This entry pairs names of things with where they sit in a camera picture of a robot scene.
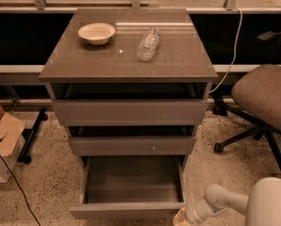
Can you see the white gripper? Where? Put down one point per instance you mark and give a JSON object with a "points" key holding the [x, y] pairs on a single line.
{"points": [[193, 213]]}

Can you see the drawer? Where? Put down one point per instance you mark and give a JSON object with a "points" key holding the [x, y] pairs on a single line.
{"points": [[131, 145], [129, 112], [131, 187]]}

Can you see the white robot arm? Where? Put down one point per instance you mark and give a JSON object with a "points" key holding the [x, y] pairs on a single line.
{"points": [[262, 207]]}

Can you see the grey drawer cabinet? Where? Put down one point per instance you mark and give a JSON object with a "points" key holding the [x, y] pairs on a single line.
{"points": [[179, 70]]}

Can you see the office chair with brown seat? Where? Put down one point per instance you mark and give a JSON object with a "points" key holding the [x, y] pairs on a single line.
{"points": [[258, 93]]}

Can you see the black stand leg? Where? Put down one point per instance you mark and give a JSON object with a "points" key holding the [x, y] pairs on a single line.
{"points": [[29, 136]]}

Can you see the clear plastic bottle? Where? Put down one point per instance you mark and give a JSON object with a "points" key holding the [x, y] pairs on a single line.
{"points": [[148, 44]]}

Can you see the cardboard box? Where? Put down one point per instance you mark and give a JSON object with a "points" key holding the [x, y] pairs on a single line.
{"points": [[11, 143]]}

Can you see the white bowl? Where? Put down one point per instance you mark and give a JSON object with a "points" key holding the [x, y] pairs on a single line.
{"points": [[96, 33]]}

